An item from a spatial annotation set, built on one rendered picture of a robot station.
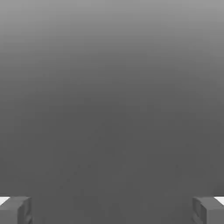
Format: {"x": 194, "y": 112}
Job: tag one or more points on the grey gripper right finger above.
{"x": 210, "y": 211}

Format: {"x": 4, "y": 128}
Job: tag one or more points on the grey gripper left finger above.
{"x": 14, "y": 210}

